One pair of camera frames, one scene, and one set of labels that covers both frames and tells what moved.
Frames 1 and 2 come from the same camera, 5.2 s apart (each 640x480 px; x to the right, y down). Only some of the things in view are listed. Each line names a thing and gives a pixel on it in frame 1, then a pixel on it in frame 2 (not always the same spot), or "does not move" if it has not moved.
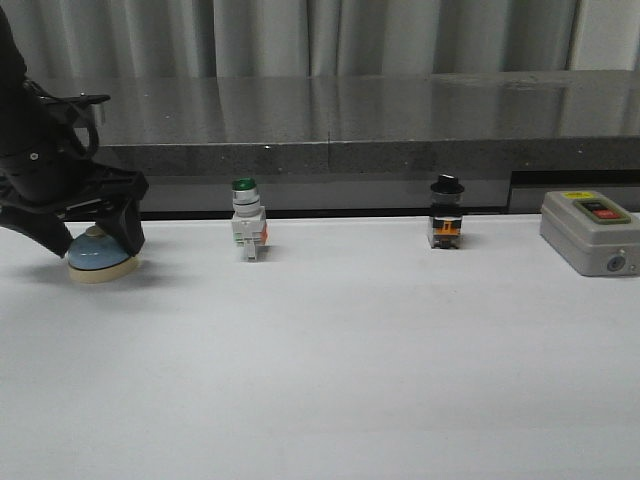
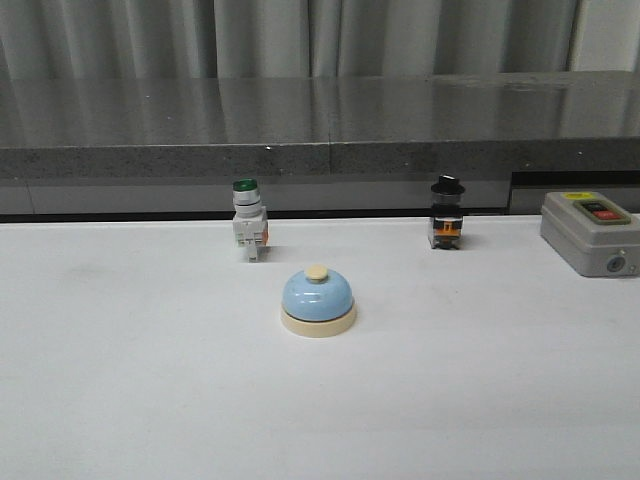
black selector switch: x=446 y=213 does not move
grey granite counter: x=369 y=143 does not move
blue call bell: x=94 y=258 to x=317 y=303
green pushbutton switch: x=249 y=220 does not move
